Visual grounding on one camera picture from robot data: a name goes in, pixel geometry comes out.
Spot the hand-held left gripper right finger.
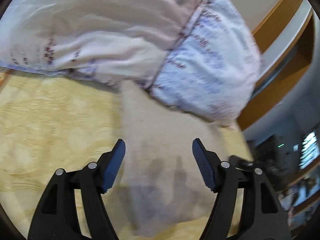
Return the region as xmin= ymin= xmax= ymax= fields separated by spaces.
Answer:
xmin=192 ymin=138 xmax=292 ymax=240

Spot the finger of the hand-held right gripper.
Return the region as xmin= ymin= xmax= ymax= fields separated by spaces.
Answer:
xmin=229 ymin=155 xmax=257 ymax=172

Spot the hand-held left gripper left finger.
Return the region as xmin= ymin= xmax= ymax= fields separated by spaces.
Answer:
xmin=27 ymin=139 xmax=126 ymax=240

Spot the beige cable knit sweater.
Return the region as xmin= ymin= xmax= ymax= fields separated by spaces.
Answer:
xmin=119 ymin=79 xmax=253 ymax=237

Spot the cluttered wooden shelf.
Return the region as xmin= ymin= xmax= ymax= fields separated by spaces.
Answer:
xmin=246 ymin=127 xmax=320 ymax=233

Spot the yellow patterned bedsheet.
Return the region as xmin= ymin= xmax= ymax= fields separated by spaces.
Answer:
xmin=0 ymin=69 xmax=253 ymax=240

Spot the wooden headboard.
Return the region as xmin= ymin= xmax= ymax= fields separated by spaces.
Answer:
xmin=236 ymin=0 xmax=315 ymax=132

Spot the pink floral pillow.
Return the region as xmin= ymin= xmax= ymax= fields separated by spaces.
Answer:
xmin=0 ymin=0 xmax=263 ymax=130

